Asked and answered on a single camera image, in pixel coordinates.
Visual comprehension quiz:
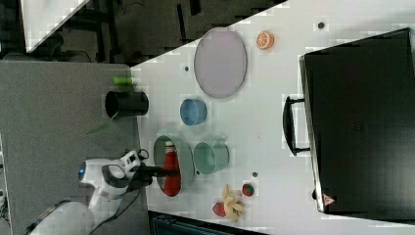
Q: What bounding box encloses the black cylinder cup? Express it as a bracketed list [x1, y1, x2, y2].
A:
[105, 91, 149, 118]

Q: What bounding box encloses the red strawberry toy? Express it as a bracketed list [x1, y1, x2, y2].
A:
[242, 183, 254, 197]

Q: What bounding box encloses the yellow banana bunch toy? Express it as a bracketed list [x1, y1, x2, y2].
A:
[222, 184, 245, 222]

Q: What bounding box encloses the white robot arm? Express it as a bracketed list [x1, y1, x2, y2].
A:
[24, 157, 178, 235]

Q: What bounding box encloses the lilac round plate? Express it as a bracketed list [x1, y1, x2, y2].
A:
[194, 27, 248, 99]

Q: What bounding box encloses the blue cup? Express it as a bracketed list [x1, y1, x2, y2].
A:
[180, 99, 208, 126]

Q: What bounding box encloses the grey-green oval strainer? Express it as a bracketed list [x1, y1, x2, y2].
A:
[153, 135, 196, 197]

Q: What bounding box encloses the dark blue bin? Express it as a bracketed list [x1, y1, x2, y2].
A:
[148, 211, 265, 235]

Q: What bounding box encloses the black oven door handle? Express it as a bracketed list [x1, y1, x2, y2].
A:
[283, 97, 310, 156]

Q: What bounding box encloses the red plush ketchup bottle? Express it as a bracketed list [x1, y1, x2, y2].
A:
[163, 141, 181, 197]

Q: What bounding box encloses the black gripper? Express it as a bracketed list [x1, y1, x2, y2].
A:
[130, 164, 180, 190]

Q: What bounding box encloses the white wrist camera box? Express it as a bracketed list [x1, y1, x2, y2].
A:
[118, 151, 141, 173]

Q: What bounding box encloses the teal green cup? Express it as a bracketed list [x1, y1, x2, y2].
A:
[193, 141, 230, 174]

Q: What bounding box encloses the green marker tube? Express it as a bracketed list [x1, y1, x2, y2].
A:
[113, 76, 133, 86]

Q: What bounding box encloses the orange slice toy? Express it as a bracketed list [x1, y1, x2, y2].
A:
[256, 31, 274, 50]

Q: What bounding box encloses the black toaster oven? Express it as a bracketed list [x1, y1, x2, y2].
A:
[300, 28, 415, 223]

